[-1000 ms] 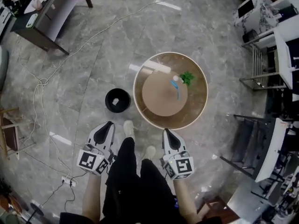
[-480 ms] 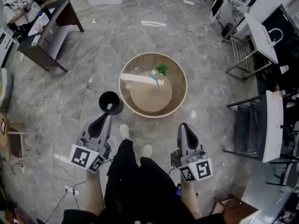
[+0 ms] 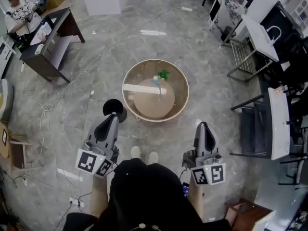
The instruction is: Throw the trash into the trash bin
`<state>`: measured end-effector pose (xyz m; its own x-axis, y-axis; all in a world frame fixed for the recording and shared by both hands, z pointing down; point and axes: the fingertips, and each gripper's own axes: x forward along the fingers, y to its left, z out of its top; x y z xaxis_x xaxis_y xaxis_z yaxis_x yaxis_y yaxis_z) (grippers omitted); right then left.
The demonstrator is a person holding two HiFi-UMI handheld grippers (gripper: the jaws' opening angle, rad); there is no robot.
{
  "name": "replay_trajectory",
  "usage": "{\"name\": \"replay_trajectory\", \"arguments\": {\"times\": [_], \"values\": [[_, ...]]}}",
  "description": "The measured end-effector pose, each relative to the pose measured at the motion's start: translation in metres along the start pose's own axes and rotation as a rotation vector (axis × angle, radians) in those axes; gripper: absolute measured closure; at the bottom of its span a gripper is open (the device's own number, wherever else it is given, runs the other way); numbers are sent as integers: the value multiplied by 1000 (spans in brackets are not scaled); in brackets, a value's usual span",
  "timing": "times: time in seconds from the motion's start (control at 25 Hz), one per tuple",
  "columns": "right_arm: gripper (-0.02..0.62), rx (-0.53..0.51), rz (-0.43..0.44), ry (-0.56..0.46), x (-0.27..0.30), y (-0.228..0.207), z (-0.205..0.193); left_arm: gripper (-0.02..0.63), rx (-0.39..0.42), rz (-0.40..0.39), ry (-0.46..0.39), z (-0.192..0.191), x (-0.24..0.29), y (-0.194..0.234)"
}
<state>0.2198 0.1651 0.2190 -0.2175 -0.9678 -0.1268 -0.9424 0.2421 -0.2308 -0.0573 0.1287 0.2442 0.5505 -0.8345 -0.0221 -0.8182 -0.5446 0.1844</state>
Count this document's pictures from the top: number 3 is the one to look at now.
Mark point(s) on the white power strip with plugs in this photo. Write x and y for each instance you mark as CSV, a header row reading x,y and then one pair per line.
x,y
77,201

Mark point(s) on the phone with blue screen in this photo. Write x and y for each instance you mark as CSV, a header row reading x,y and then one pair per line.
x,y
185,190

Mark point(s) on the wooden stool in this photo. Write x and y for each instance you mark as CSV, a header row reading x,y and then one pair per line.
x,y
16,150

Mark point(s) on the blue strip trash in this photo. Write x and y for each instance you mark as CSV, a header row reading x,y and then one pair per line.
x,y
157,85

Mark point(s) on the white marbled cabinet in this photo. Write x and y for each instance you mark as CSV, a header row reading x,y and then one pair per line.
x,y
231,11

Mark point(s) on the white shelf unit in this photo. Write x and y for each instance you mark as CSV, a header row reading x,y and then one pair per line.
x,y
5,54

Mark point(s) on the grey cushioned seat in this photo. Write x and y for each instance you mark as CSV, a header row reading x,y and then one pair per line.
x,y
6,98

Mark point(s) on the person's left white shoe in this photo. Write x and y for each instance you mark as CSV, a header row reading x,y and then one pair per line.
x,y
135,151

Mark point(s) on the white remote control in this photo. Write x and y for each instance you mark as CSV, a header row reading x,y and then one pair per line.
x,y
38,49

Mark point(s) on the person's left forearm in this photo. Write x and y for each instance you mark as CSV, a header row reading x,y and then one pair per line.
x,y
99,196

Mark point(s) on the round glass wooden-rim table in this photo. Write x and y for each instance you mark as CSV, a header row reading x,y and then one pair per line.
x,y
154,105

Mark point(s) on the black slatted chair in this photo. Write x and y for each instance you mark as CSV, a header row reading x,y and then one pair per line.
x,y
255,129

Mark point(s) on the person's white shoe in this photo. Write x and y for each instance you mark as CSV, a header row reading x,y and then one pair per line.
x,y
135,151
153,157

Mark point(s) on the white curved faucet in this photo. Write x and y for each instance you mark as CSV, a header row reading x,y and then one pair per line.
x,y
276,29

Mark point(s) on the brown wooden box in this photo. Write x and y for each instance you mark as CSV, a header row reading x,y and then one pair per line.
x,y
247,213

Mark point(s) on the green wrapper trash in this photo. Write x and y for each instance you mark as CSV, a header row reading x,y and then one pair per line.
x,y
163,74

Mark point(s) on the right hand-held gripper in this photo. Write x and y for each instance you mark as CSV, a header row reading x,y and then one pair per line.
x,y
209,172

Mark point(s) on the person's right forearm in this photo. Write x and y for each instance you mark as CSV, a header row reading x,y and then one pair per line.
x,y
196,201

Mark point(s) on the white narrow table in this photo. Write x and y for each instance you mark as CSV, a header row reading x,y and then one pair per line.
x,y
280,124

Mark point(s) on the white bottle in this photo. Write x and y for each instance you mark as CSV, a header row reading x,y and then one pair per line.
x,y
45,29

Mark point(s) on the dark wooden desk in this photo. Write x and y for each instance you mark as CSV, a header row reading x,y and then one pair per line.
x,y
48,49

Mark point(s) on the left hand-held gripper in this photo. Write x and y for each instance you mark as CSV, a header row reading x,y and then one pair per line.
x,y
97,153

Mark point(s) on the black mesh wastebasket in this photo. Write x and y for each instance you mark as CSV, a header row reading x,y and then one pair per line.
x,y
228,34

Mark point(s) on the person's right white shoe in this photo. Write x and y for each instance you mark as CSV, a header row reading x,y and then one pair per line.
x,y
153,157

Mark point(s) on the person's black clothing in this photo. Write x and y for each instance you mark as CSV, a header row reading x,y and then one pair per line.
x,y
146,196

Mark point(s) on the small white power strip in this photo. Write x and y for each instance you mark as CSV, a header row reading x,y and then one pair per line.
x,y
187,8

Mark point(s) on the white sink counter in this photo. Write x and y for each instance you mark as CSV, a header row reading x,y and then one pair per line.
x,y
261,38

